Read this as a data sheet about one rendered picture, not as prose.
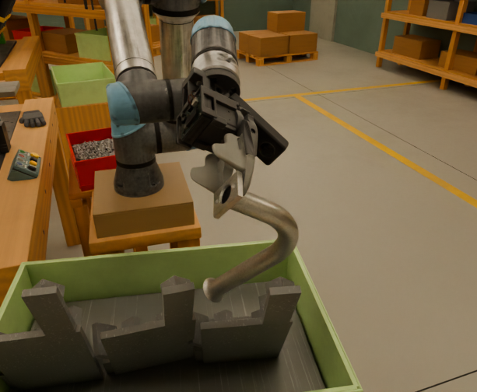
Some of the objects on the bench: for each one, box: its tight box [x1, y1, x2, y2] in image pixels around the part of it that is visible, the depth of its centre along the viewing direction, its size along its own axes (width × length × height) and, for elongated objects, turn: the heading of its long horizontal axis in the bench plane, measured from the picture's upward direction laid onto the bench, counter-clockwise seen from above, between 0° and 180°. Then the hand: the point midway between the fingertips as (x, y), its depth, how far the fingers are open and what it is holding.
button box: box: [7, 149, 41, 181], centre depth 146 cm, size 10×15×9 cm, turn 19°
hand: (238, 196), depth 54 cm, fingers closed on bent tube, 3 cm apart
